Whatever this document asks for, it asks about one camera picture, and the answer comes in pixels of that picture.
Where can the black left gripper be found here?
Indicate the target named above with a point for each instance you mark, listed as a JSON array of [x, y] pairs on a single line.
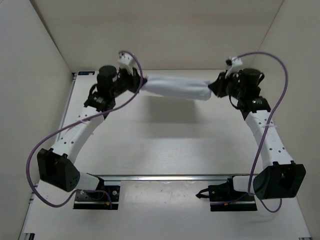
[[136, 77]]

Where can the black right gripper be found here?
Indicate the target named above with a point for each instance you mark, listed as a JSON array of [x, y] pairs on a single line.
[[217, 87]]

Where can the white skirt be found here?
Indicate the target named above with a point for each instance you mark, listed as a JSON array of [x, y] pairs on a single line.
[[188, 88]]

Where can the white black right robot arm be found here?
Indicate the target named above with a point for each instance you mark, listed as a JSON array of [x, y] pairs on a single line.
[[281, 177]]

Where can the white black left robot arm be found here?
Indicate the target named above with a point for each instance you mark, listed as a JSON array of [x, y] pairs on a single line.
[[57, 165]]

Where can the dark left corner label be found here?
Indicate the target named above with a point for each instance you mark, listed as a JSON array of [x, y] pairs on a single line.
[[86, 73]]

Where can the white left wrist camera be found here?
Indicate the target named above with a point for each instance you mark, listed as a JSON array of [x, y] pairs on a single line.
[[127, 62]]

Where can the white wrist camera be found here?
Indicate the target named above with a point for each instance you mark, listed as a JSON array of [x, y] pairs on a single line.
[[234, 64], [127, 62]]

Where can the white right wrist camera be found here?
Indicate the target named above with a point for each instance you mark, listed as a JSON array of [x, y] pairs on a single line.
[[234, 64]]

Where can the aluminium table edge rail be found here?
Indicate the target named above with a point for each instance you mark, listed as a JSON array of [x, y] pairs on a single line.
[[165, 178]]

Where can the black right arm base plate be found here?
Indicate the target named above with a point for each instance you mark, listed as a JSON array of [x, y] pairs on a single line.
[[224, 198]]

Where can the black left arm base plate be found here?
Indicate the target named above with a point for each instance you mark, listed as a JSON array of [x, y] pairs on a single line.
[[99, 201]]

